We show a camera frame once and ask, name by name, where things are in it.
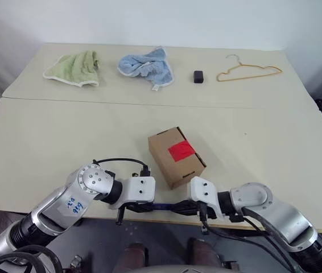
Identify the small metal bracket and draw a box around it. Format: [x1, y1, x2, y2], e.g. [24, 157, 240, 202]
[70, 254, 82, 270]

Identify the gold wire clothes hanger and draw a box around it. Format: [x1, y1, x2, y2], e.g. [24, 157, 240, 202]
[216, 54, 283, 83]

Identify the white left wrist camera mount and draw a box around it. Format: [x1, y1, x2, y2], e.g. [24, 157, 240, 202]
[108, 176, 156, 210]

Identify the brown rounded shape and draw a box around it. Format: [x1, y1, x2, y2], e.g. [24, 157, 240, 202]
[125, 242, 148, 270]
[188, 238, 221, 268]

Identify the black looped floor cable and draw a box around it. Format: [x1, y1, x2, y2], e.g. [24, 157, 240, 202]
[0, 245, 64, 273]

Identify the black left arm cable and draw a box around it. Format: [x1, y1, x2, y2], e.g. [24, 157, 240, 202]
[92, 158, 152, 176]

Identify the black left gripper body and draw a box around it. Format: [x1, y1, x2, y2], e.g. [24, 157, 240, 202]
[114, 201, 139, 227]

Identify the light blue towel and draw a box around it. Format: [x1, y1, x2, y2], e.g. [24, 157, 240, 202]
[117, 47, 175, 92]

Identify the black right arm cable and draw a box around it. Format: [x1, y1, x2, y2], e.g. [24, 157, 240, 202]
[197, 209, 303, 273]

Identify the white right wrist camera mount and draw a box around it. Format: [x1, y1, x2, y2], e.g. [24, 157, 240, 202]
[188, 176, 227, 221]

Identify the red tape patch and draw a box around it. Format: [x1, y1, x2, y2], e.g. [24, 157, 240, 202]
[168, 140, 195, 163]

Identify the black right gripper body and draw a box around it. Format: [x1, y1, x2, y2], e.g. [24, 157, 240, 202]
[191, 200, 217, 220]

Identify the brown cardboard box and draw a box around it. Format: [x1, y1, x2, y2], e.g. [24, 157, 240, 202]
[147, 124, 207, 190]

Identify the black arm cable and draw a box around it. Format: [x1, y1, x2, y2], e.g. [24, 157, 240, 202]
[197, 209, 303, 273]
[92, 158, 152, 176]

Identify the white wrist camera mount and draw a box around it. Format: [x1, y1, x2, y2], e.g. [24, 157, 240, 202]
[108, 176, 156, 210]
[188, 176, 227, 221]

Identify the green towel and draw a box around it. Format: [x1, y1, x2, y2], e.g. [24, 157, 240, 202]
[43, 49, 102, 88]

